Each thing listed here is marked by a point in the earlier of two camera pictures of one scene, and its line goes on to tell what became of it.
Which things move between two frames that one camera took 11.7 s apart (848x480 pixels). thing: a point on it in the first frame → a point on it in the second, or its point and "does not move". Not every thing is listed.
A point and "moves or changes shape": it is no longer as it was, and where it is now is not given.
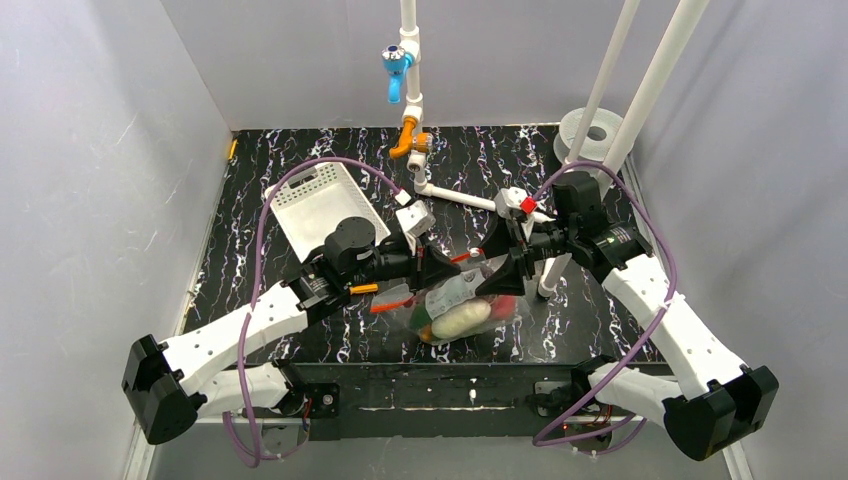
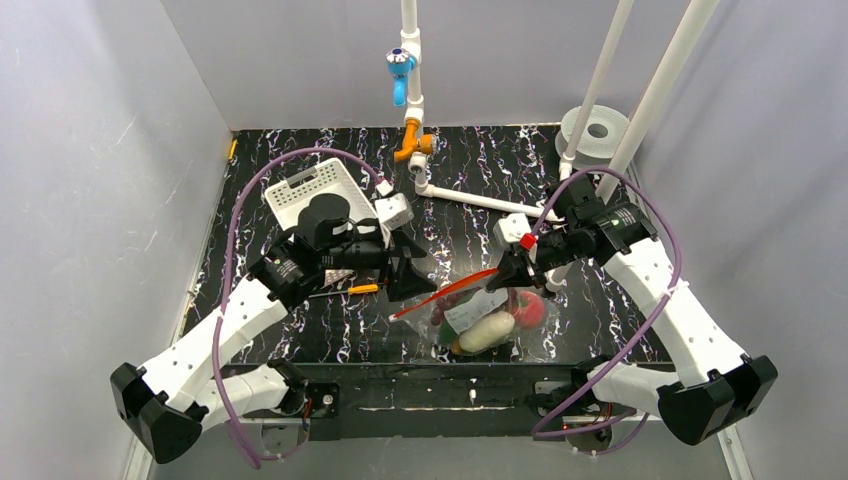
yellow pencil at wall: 233,149 does not move
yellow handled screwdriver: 363,289 does not move
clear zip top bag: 445,307 moves or changes shape
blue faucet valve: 396,60 does not move
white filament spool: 598,138 does not move
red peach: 503,306 → 528,308
